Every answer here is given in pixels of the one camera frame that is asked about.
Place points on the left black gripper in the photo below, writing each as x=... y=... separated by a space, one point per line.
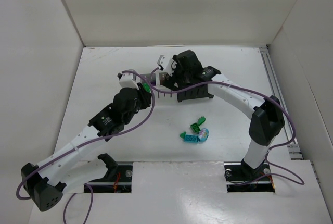
x=143 y=94

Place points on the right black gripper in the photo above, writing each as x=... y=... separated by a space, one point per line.
x=169 y=78

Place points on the green and blue lego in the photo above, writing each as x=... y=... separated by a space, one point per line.
x=146 y=87

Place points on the green sloped lego brick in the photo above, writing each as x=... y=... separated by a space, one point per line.
x=201 y=120

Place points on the green square lego brick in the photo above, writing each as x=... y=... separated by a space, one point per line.
x=195 y=128

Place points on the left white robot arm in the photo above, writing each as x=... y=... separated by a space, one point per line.
x=47 y=181

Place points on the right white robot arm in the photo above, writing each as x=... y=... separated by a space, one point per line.
x=265 y=114

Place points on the black double container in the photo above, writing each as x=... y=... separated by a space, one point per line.
x=194 y=93

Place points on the white double container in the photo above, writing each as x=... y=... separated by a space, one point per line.
x=156 y=80

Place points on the small green lego piece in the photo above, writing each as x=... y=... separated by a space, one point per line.
x=182 y=135

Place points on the cyan printed round lego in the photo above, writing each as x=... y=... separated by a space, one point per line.
x=203 y=135

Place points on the cyan flat lego brick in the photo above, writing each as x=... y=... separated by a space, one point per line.
x=191 y=138

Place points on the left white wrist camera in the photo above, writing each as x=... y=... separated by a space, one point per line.
x=128 y=79

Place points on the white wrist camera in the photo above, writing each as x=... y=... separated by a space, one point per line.
x=167 y=64
x=128 y=79

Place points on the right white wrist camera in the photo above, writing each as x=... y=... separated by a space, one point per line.
x=167 y=64

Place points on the aluminium rail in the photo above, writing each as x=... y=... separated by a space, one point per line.
x=293 y=148

